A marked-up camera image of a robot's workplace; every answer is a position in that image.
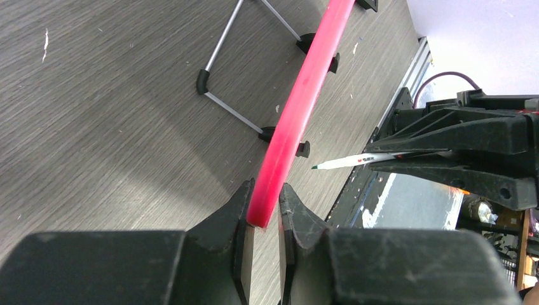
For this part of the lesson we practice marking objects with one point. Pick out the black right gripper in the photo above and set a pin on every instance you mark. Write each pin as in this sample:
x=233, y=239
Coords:
x=501, y=133

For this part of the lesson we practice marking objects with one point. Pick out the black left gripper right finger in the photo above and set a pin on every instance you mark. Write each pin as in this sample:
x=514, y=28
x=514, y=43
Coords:
x=342, y=265

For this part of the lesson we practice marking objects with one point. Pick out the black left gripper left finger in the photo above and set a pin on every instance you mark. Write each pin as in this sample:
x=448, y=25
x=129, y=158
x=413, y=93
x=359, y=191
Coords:
x=209, y=264

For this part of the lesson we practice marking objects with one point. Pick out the white green marker pen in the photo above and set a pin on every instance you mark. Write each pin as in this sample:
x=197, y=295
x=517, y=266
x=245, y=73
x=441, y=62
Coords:
x=362, y=159

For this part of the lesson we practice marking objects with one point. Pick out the pink-framed whiteboard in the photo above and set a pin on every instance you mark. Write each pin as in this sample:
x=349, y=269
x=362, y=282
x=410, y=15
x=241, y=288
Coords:
x=284, y=139

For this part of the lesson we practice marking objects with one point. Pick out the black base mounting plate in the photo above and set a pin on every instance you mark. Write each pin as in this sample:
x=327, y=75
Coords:
x=368, y=199

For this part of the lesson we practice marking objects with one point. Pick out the aluminium frame rail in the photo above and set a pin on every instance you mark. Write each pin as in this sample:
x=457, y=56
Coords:
x=413, y=76

